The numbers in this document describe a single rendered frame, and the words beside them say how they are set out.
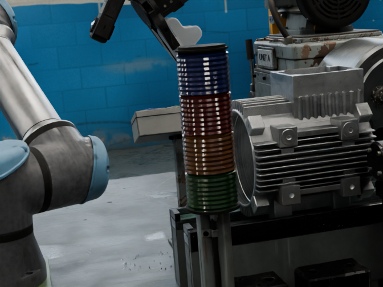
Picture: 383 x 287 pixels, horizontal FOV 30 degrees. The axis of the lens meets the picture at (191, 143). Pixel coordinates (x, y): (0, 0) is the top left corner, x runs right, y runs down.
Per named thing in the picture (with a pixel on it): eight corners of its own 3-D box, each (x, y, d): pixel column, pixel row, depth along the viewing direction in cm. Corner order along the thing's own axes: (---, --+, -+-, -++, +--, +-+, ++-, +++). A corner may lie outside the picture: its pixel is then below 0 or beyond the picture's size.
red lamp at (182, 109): (224, 124, 85) (222, 87, 84) (240, 132, 80) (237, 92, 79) (176, 130, 84) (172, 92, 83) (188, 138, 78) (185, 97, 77)
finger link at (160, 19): (182, 45, 112) (150, -2, 109) (174, 51, 112) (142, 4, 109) (175, 44, 116) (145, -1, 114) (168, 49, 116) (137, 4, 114)
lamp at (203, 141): (227, 161, 86) (224, 124, 85) (243, 171, 80) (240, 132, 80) (179, 167, 85) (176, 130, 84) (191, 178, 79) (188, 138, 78)
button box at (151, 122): (218, 134, 143) (213, 109, 144) (226, 126, 137) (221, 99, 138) (133, 144, 140) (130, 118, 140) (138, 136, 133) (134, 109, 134)
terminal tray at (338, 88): (336, 106, 124) (334, 64, 123) (366, 113, 114) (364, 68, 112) (271, 113, 121) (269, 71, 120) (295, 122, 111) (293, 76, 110)
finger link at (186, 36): (219, 54, 115) (187, 5, 112) (190, 75, 114) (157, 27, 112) (214, 53, 118) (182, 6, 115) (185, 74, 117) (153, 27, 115)
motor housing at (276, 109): (329, 186, 131) (325, 82, 127) (381, 213, 113) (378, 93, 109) (224, 201, 126) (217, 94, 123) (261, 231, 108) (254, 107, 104)
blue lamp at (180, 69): (222, 87, 84) (220, 49, 84) (237, 92, 79) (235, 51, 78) (172, 92, 83) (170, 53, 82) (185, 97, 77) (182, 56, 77)
